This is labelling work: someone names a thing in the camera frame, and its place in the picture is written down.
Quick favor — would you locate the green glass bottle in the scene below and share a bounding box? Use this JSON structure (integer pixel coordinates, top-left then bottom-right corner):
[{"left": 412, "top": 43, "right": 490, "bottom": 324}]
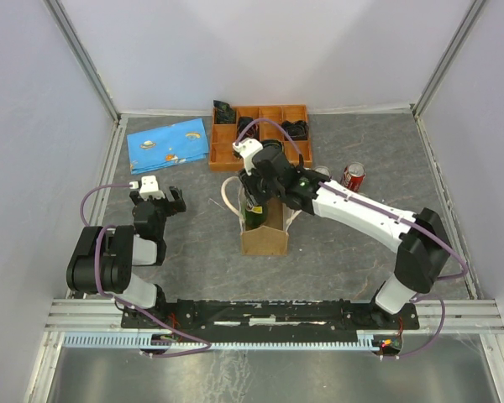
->
[{"left": 243, "top": 199, "right": 268, "bottom": 230}]

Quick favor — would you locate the red coke can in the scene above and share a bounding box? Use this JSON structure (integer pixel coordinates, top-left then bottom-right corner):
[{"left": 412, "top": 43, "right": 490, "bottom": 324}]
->
[{"left": 340, "top": 162, "right": 366, "bottom": 192}]

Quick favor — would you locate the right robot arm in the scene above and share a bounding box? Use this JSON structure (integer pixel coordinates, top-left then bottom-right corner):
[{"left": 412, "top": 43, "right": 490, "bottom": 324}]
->
[{"left": 233, "top": 139, "right": 451, "bottom": 328}]

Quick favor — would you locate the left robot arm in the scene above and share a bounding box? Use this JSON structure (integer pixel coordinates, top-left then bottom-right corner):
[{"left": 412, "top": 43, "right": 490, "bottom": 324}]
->
[{"left": 66, "top": 176, "right": 186, "bottom": 327}]

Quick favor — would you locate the burlap canvas tote bag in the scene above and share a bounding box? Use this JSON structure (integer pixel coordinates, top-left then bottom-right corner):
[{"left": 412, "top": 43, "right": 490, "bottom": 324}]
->
[{"left": 220, "top": 176, "right": 301, "bottom": 256}]

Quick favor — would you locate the dark rolled fabric bottom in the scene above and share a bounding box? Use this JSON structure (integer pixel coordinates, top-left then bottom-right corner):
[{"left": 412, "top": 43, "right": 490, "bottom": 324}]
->
[{"left": 260, "top": 139, "right": 284, "bottom": 159}]

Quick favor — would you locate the dark rolled fabric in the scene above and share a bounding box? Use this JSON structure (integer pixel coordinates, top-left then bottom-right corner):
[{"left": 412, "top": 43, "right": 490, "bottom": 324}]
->
[
  {"left": 260, "top": 139, "right": 284, "bottom": 159},
  {"left": 213, "top": 100, "right": 236, "bottom": 124},
  {"left": 237, "top": 116, "right": 260, "bottom": 140},
  {"left": 281, "top": 120, "right": 309, "bottom": 141}
]

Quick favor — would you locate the blue space print cloth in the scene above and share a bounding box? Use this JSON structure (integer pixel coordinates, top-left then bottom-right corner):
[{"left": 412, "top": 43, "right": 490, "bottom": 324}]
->
[{"left": 127, "top": 118, "right": 208, "bottom": 175}]

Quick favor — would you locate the dark rolled fabric middle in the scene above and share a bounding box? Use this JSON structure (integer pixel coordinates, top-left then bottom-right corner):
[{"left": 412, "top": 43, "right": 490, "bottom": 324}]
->
[{"left": 237, "top": 116, "right": 260, "bottom": 140}]

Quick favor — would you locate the dark rolled fabric right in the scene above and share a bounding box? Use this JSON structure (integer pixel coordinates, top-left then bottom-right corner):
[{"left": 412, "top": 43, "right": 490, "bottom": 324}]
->
[{"left": 281, "top": 120, "right": 309, "bottom": 141}]

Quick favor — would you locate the wooden compartment tray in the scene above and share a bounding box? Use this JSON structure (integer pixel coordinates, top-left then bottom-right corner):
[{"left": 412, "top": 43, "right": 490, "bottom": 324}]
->
[{"left": 208, "top": 105, "right": 313, "bottom": 171}]

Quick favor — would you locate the dark rolled fabric top left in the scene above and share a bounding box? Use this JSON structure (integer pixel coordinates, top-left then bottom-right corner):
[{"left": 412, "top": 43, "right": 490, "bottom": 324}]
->
[{"left": 213, "top": 100, "right": 236, "bottom": 124}]

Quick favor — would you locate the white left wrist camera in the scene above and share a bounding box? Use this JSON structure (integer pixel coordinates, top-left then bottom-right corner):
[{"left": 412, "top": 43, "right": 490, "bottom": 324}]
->
[{"left": 139, "top": 175, "right": 165, "bottom": 201}]

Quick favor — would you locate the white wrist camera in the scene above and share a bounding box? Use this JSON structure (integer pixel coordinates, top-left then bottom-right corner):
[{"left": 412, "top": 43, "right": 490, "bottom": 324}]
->
[
  {"left": 139, "top": 175, "right": 165, "bottom": 201},
  {"left": 232, "top": 139, "right": 263, "bottom": 176}
]

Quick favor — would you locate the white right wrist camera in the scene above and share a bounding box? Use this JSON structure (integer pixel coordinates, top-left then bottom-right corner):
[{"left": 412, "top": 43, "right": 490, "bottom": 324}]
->
[{"left": 232, "top": 139, "right": 263, "bottom": 176}]

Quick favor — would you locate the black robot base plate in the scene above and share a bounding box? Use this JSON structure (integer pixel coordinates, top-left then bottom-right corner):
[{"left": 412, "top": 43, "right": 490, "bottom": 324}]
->
[{"left": 121, "top": 300, "right": 419, "bottom": 344}]

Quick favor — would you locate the aluminium frame rail front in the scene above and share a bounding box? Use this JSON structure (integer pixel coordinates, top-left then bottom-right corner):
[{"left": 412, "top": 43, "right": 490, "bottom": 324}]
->
[{"left": 45, "top": 299, "right": 504, "bottom": 335}]

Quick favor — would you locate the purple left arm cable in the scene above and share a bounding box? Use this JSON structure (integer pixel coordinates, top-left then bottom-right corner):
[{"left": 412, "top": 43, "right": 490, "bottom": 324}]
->
[{"left": 78, "top": 182, "right": 213, "bottom": 359}]

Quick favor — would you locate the blue slotted cable duct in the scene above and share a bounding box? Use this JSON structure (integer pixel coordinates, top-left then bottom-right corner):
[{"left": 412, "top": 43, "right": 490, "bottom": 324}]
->
[{"left": 61, "top": 329, "right": 387, "bottom": 349}]

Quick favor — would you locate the aluminium frame post left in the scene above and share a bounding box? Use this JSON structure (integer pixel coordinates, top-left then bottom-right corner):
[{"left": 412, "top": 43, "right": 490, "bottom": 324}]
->
[{"left": 43, "top": 0, "right": 121, "bottom": 122}]

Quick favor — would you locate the aluminium frame post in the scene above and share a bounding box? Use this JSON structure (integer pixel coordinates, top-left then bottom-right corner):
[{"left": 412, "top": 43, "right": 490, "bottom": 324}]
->
[
  {"left": 43, "top": 0, "right": 121, "bottom": 122},
  {"left": 412, "top": 0, "right": 487, "bottom": 119}
]

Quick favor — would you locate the aluminium frame post right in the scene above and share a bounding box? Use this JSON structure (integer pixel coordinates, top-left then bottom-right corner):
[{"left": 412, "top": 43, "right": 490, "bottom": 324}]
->
[{"left": 412, "top": 0, "right": 487, "bottom": 119}]

